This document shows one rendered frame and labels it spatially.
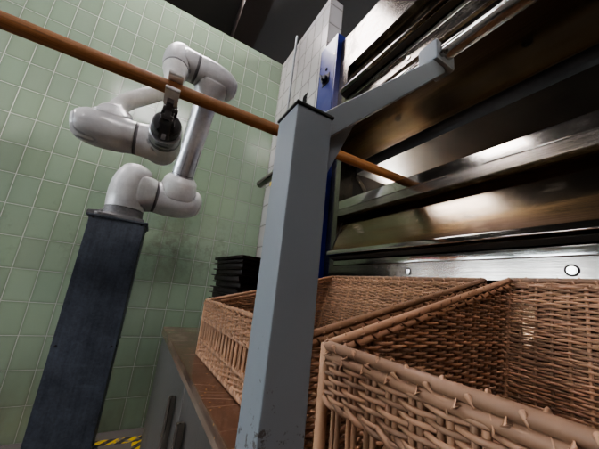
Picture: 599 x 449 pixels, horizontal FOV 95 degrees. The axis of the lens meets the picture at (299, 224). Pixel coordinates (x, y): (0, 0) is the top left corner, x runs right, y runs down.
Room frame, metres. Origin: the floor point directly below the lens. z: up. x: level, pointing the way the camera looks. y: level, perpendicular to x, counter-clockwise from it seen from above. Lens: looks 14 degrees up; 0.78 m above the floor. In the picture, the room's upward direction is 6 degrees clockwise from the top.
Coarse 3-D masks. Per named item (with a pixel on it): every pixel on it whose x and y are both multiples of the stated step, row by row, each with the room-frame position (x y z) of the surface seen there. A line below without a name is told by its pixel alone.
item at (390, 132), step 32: (544, 0) 0.41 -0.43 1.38; (576, 0) 0.40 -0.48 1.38; (512, 32) 0.47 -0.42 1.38; (544, 32) 0.46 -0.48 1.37; (576, 32) 0.45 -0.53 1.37; (480, 64) 0.56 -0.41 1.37; (512, 64) 0.54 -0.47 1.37; (544, 64) 0.53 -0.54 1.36; (416, 96) 0.69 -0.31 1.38; (448, 96) 0.67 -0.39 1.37; (480, 96) 0.65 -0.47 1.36; (352, 128) 0.90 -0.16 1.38; (384, 128) 0.86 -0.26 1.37; (416, 128) 0.83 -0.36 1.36
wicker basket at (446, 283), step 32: (320, 288) 1.05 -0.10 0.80; (352, 288) 0.96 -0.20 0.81; (384, 288) 0.84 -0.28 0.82; (416, 288) 0.75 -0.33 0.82; (448, 288) 0.68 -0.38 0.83; (224, 320) 0.67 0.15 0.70; (320, 320) 1.05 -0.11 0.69; (352, 320) 0.41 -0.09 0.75; (224, 352) 0.65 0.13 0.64; (320, 352) 0.39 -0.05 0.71; (224, 384) 0.61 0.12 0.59
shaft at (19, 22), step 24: (0, 24) 0.40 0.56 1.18; (24, 24) 0.41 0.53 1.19; (72, 48) 0.44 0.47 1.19; (120, 72) 0.49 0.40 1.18; (144, 72) 0.50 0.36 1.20; (192, 96) 0.55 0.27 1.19; (240, 120) 0.61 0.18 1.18; (264, 120) 0.63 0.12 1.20; (360, 168) 0.81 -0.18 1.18; (384, 168) 0.84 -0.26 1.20
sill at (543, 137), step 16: (592, 112) 0.45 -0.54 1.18; (560, 128) 0.50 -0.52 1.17; (576, 128) 0.48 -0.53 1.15; (592, 128) 0.46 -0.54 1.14; (512, 144) 0.57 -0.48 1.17; (528, 144) 0.54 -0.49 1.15; (544, 144) 0.52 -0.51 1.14; (464, 160) 0.67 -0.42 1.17; (480, 160) 0.63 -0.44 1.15; (416, 176) 0.80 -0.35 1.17; (432, 176) 0.75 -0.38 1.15; (368, 192) 0.98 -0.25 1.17; (384, 192) 0.91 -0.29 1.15
